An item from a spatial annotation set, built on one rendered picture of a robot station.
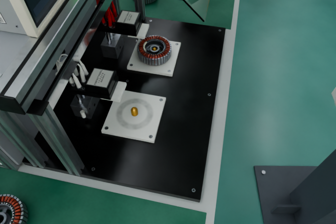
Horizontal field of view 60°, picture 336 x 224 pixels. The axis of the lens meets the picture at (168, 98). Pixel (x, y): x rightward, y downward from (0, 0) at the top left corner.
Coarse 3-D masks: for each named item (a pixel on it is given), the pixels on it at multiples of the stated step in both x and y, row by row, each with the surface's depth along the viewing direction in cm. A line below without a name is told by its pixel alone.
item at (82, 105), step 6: (90, 96) 82; (72, 102) 80; (84, 102) 80; (90, 102) 81; (96, 102) 86; (72, 108) 81; (78, 108) 80; (84, 108) 80; (90, 108) 82; (78, 114) 83; (90, 114) 83
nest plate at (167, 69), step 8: (136, 48) 99; (160, 48) 99; (176, 48) 99; (136, 56) 97; (176, 56) 97; (128, 64) 94; (136, 64) 94; (144, 64) 94; (160, 64) 94; (168, 64) 94; (152, 72) 93; (160, 72) 93; (168, 72) 92
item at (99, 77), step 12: (96, 72) 74; (108, 72) 74; (72, 84) 74; (84, 84) 72; (96, 84) 72; (108, 84) 72; (120, 84) 77; (84, 96) 81; (96, 96) 74; (108, 96) 73; (120, 96) 74
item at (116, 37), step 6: (114, 36) 96; (120, 36) 97; (102, 42) 94; (114, 42) 94; (120, 42) 98; (102, 48) 95; (108, 48) 94; (114, 48) 94; (120, 48) 99; (108, 54) 97; (114, 54) 96
